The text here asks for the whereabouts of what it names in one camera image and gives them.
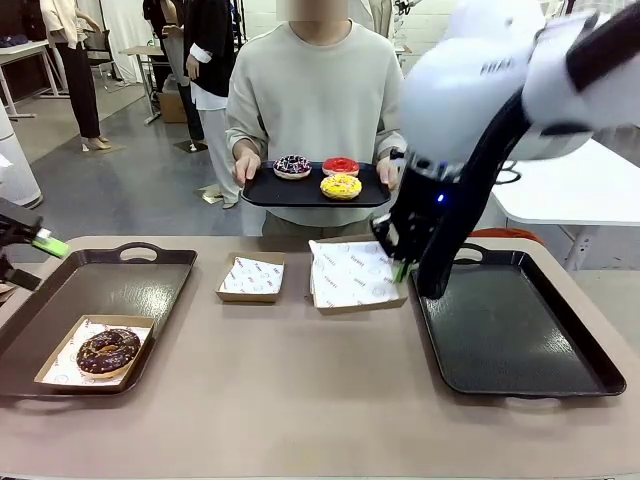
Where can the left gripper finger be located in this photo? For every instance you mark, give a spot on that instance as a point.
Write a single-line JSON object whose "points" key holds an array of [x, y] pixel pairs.
{"points": [[25, 280], [47, 243]]}

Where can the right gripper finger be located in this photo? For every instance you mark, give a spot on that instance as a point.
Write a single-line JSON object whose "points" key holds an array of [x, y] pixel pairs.
{"points": [[410, 269], [398, 272]]}

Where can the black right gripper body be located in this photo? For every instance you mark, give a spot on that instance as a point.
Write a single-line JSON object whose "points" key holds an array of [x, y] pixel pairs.
{"points": [[415, 210]]}

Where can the white printed paper liner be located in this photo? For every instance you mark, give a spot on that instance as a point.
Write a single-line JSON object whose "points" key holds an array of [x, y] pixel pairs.
{"points": [[350, 275], [65, 367], [252, 275]]}

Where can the brown paper food box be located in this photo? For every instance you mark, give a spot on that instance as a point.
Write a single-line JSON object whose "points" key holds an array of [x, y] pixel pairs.
{"points": [[245, 297], [75, 386], [360, 307]]}

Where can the yellow sprinkled donut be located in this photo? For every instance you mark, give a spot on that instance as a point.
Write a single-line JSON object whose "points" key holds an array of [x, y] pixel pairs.
{"points": [[332, 190]]}

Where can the red glazed donut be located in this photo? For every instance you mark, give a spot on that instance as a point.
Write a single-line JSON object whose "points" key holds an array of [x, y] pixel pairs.
{"points": [[332, 167]]}

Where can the chocolate glazed donut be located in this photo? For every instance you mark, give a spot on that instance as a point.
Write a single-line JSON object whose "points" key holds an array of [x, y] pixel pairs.
{"points": [[92, 362]]}

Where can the purple sprinkled donut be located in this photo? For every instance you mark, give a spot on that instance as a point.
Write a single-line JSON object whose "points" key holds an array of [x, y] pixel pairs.
{"points": [[300, 172]]}

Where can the black serving tray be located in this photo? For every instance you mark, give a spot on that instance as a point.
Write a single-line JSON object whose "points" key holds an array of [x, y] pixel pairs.
{"points": [[280, 192]]}

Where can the person's right forearm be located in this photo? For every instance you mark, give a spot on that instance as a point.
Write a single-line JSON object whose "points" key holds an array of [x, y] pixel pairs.
{"points": [[244, 149]]}

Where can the person's left hand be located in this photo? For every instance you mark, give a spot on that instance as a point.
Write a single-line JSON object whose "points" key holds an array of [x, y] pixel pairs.
{"points": [[389, 174]]}

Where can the person's right hand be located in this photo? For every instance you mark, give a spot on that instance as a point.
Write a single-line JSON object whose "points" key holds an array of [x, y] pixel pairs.
{"points": [[245, 170]]}

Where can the white cylindrical appliance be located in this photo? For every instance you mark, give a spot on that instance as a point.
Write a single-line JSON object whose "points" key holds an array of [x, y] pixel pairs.
{"points": [[17, 170]]}

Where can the orange stool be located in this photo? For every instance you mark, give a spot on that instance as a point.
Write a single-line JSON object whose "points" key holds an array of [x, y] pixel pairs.
{"points": [[505, 234]]}

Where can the person in cream sweatshirt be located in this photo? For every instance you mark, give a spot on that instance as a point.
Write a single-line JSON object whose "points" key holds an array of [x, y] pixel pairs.
{"points": [[310, 90]]}

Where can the large white table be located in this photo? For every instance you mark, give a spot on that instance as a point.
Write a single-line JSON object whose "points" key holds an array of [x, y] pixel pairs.
{"points": [[575, 190]]}

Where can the mannequin in beige top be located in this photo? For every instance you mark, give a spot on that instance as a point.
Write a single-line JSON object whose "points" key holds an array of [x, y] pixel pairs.
{"points": [[80, 85]]}

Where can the cardboard box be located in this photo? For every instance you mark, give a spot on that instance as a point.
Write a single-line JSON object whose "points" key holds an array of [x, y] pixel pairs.
{"points": [[172, 107]]}

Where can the white desk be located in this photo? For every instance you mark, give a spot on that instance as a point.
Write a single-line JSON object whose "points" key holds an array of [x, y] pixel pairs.
{"points": [[25, 48]]}

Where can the beige hanging garment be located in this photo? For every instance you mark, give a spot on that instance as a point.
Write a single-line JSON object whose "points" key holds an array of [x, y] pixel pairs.
{"points": [[380, 12]]}

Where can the folded dark clothes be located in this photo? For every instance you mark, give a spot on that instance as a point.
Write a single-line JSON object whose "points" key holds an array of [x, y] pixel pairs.
{"points": [[10, 41]]}

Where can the black chair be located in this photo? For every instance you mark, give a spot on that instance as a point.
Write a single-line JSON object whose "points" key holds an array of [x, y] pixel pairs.
{"points": [[97, 42]]}

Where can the small wooden table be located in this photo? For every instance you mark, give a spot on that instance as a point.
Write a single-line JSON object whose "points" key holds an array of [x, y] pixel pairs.
{"points": [[142, 50]]}

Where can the mannequin in dark outfit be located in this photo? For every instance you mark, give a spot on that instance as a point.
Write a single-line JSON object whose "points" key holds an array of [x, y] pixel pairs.
{"points": [[172, 55]]}

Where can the mannequin in black jacket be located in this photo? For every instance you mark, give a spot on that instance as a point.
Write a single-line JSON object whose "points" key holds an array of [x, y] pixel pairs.
{"points": [[210, 50]]}

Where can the tan mannequin base plate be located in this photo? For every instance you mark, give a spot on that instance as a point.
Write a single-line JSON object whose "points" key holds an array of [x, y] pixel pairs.
{"points": [[112, 148]]}

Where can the gold mannequin base plate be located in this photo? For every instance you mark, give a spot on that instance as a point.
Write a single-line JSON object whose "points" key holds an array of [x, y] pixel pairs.
{"points": [[212, 195]]}

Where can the black mannequin base plate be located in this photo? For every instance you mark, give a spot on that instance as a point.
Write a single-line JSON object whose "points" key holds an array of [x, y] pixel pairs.
{"points": [[190, 146]]}

